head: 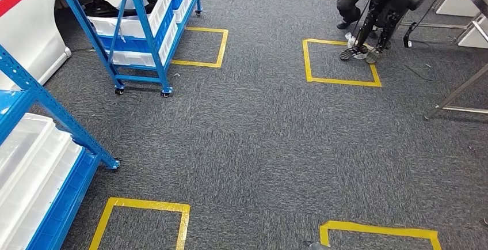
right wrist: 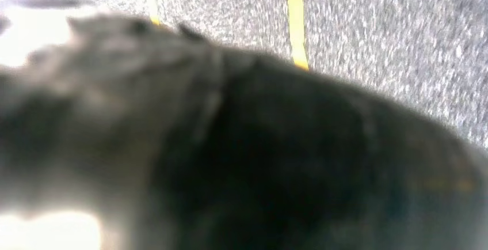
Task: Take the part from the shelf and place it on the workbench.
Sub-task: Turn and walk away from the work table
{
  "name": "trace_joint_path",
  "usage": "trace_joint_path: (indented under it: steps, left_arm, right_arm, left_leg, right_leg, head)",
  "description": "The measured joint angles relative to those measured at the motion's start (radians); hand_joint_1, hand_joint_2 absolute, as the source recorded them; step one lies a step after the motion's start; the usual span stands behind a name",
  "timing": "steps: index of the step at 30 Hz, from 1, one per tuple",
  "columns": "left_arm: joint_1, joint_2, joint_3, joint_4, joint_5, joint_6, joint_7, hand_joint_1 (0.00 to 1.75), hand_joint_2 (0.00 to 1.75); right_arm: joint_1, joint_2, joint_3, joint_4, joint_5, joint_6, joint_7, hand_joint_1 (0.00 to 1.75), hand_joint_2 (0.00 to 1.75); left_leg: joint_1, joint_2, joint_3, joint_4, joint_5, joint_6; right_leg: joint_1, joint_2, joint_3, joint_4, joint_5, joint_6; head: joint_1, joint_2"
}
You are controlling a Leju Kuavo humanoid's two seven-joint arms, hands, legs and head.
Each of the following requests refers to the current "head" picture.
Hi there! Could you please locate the blue metal shelf rack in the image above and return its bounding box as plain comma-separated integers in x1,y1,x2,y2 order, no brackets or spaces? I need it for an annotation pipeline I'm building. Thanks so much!
0,44,122,250

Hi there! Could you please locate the blue wheeled shelf rack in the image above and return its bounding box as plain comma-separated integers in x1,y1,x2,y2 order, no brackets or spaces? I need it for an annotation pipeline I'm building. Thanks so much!
50,0,203,99

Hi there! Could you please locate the yellow floor tape square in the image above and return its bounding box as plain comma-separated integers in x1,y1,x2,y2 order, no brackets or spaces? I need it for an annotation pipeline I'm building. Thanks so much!
319,221,443,250

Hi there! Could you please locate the white car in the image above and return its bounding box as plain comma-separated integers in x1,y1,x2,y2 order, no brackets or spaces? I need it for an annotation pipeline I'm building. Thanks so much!
0,0,72,90

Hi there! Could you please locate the person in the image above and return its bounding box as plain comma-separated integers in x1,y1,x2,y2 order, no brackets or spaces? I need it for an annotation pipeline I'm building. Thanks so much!
336,0,382,31

